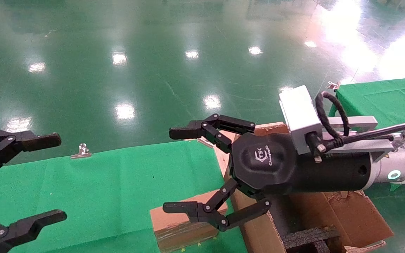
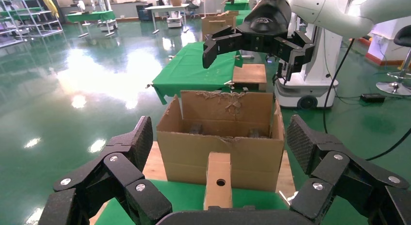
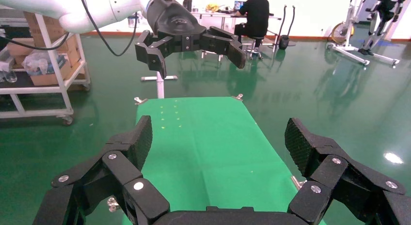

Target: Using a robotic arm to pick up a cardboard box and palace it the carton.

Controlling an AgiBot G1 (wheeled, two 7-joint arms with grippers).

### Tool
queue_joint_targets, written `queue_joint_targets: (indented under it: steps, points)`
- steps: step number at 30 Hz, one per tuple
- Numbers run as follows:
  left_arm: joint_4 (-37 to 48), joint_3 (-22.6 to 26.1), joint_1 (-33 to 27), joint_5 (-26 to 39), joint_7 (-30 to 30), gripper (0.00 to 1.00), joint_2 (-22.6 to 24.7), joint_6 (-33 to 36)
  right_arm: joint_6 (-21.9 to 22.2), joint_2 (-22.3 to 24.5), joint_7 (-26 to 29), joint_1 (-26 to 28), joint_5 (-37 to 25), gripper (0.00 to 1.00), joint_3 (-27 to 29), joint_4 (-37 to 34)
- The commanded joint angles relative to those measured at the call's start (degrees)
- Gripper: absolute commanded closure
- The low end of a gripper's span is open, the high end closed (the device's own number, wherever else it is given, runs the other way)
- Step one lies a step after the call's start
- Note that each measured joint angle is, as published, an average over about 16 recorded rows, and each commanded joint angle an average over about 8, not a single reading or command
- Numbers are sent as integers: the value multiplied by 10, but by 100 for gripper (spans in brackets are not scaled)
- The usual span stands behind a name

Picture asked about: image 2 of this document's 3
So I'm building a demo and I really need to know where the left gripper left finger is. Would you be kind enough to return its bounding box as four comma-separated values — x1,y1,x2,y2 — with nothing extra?
38,115,173,225

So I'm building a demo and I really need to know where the white mobile robot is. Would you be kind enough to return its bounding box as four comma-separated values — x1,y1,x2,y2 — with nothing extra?
90,0,118,32

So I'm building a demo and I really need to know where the yellow hanging cloth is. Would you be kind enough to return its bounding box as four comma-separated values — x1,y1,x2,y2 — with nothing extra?
40,0,60,18

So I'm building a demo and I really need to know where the long green cloth table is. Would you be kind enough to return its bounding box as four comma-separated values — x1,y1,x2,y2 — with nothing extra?
65,10,116,38

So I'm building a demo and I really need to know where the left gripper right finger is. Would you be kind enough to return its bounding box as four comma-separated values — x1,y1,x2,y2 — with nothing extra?
286,114,411,225

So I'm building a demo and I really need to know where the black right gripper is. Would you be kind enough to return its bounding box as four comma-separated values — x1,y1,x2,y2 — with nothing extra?
202,0,316,83

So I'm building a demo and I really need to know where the green cloth covered table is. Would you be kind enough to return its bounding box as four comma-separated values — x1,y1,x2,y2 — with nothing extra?
152,42,244,105

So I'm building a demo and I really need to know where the small green cloth table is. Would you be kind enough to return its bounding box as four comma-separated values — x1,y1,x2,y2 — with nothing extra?
223,0,251,12

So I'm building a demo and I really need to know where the white pedestal fan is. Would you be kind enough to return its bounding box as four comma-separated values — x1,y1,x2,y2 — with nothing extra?
77,0,91,27

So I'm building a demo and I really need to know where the low white robot base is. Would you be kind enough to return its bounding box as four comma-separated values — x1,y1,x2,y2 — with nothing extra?
166,11,184,29

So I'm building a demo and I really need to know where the dark blue crate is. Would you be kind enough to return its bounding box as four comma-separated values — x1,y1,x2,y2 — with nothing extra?
136,3,154,22

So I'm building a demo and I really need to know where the large open cardboard carton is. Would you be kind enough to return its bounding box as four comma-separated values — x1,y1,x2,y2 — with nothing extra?
156,90,286,193

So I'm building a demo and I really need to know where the metal shelf rack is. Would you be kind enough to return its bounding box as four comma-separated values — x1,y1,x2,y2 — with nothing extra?
0,0,64,49

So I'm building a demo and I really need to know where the small cardboard box with hole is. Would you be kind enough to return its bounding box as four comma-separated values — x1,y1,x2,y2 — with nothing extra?
203,152,234,210

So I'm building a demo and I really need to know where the tall brown cardboard box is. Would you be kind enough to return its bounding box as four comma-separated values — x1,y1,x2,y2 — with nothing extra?
201,10,240,42

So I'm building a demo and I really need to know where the green work table cloth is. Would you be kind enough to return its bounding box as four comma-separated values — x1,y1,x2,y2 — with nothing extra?
95,179,290,225

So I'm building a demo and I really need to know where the black power adapter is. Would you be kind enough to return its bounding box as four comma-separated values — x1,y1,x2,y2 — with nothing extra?
360,93,386,104

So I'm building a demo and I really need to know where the white metal-leg table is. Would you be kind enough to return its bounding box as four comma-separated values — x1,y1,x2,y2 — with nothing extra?
144,4,190,34

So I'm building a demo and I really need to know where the black hanging arm cable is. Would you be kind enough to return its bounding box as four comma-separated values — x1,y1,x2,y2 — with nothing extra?
322,38,411,162

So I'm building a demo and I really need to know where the black swivel stool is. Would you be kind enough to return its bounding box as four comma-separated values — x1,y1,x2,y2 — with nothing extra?
376,24,411,96

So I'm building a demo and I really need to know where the white wheeled robot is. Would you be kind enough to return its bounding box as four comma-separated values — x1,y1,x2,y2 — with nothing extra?
274,15,344,110

